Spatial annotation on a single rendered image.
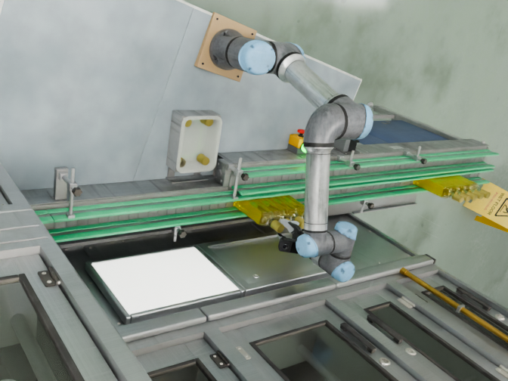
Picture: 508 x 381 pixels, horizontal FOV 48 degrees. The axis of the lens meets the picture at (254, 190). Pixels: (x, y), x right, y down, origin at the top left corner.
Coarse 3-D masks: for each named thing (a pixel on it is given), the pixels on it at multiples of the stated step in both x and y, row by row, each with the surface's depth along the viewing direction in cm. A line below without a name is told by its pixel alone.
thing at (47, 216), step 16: (416, 176) 290; (432, 176) 295; (224, 192) 228; (288, 192) 240; (304, 192) 244; (64, 208) 192; (80, 208) 194; (96, 208) 196; (112, 208) 198; (128, 208) 200; (144, 208) 202; (160, 208) 205; (176, 208) 209
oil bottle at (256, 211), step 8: (248, 200) 228; (256, 200) 230; (240, 208) 231; (248, 208) 227; (256, 208) 223; (264, 208) 224; (256, 216) 223; (264, 216) 219; (272, 216) 221; (264, 224) 220
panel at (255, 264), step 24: (240, 240) 228; (264, 240) 232; (216, 264) 207; (240, 264) 211; (264, 264) 215; (288, 264) 218; (312, 264) 221; (240, 288) 195; (264, 288) 199; (120, 312) 172; (144, 312) 173; (168, 312) 178
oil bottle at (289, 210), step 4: (272, 200) 233; (276, 200) 233; (280, 200) 234; (284, 200) 234; (280, 204) 230; (284, 204) 231; (288, 204) 231; (284, 208) 227; (288, 208) 228; (292, 208) 228; (288, 212) 226; (292, 212) 226; (296, 212) 228; (288, 216) 226
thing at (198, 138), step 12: (192, 120) 221; (216, 120) 221; (192, 132) 223; (204, 132) 226; (216, 132) 222; (180, 144) 214; (192, 144) 225; (204, 144) 229; (216, 144) 223; (180, 156) 216; (192, 156) 228; (216, 156) 226; (180, 168) 220; (192, 168) 223; (204, 168) 225
